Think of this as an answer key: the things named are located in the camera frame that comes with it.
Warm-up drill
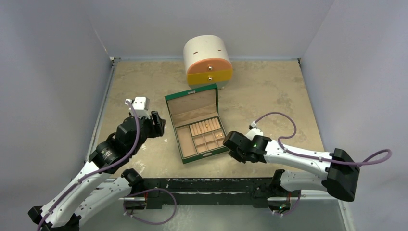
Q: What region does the green jewelry tray insert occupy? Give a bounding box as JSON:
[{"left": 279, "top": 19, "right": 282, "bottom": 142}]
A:
[{"left": 175, "top": 116, "right": 228, "bottom": 164}]

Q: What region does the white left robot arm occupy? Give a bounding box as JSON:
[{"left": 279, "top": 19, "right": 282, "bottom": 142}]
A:
[{"left": 28, "top": 110, "right": 166, "bottom": 231}]

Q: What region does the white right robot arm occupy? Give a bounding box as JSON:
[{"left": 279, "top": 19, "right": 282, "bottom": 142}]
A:
[{"left": 223, "top": 130, "right": 360, "bottom": 202}]

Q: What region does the green jewelry box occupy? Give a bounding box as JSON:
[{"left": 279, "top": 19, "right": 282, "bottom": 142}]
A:
[{"left": 165, "top": 84, "right": 228, "bottom": 164}]

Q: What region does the white drawer cabinet orange yellow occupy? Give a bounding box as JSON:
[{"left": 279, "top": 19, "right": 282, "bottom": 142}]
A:
[{"left": 183, "top": 35, "right": 233, "bottom": 89}]

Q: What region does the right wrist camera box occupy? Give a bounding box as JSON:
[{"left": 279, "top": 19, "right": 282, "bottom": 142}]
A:
[{"left": 246, "top": 121, "right": 264, "bottom": 140}]

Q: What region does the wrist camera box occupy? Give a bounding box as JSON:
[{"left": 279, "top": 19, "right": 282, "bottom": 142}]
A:
[
  {"left": 125, "top": 96, "right": 150, "bottom": 118},
  {"left": 246, "top": 121, "right": 264, "bottom": 140}
]

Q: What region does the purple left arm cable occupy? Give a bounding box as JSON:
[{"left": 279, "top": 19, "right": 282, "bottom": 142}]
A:
[{"left": 36, "top": 99, "right": 141, "bottom": 231}]

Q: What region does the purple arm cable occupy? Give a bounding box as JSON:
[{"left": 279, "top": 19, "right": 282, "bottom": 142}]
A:
[
  {"left": 253, "top": 112, "right": 393, "bottom": 167},
  {"left": 36, "top": 99, "right": 141, "bottom": 231}
]

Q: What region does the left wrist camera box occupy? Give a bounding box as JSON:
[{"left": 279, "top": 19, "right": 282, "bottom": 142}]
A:
[{"left": 125, "top": 96, "right": 150, "bottom": 118}]

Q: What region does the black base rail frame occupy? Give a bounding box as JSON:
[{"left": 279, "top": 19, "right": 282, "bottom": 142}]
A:
[{"left": 130, "top": 177, "right": 300, "bottom": 210}]

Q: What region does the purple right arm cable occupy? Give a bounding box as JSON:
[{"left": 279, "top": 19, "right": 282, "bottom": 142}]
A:
[{"left": 253, "top": 112, "right": 393, "bottom": 167}]

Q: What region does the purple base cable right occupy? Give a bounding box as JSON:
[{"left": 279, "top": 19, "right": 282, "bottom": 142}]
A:
[{"left": 272, "top": 195, "right": 302, "bottom": 218}]

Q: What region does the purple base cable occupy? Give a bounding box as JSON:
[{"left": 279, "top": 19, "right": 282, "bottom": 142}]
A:
[
  {"left": 272, "top": 195, "right": 302, "bottom": 218},
  {"left": 123, "top": 188, "right": 178, "bottom": 226}
]

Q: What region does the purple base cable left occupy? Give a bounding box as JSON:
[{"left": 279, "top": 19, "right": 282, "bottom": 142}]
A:
[{"left": 123, "top": 188, "right": 178, "bottom": 226}]

